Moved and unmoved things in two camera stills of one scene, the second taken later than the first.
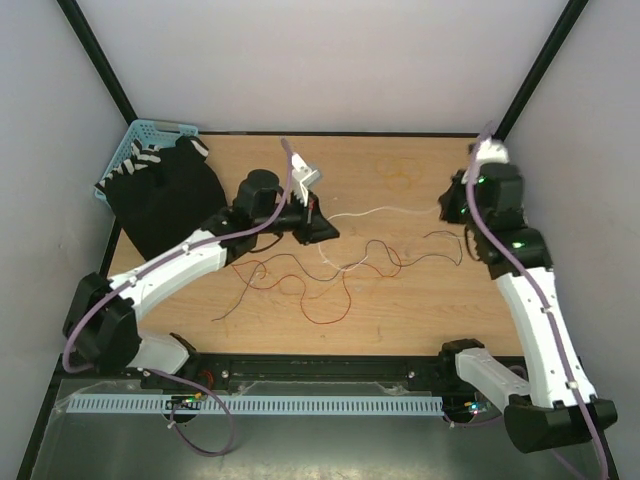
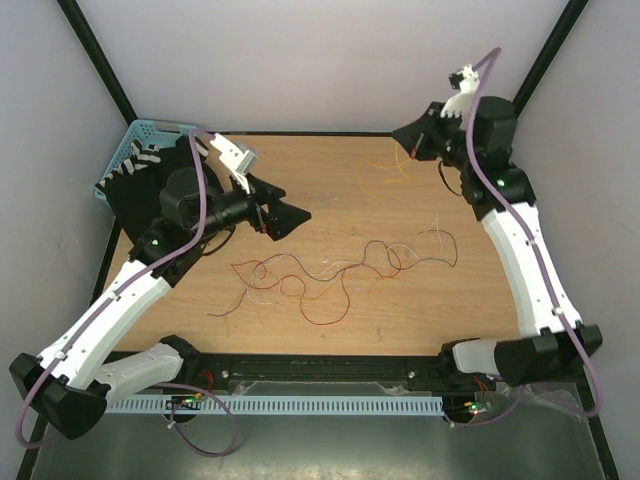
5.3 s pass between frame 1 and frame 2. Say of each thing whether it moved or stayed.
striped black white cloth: stayed
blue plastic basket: stayed
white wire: moved
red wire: stayed
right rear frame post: stayed
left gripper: moved
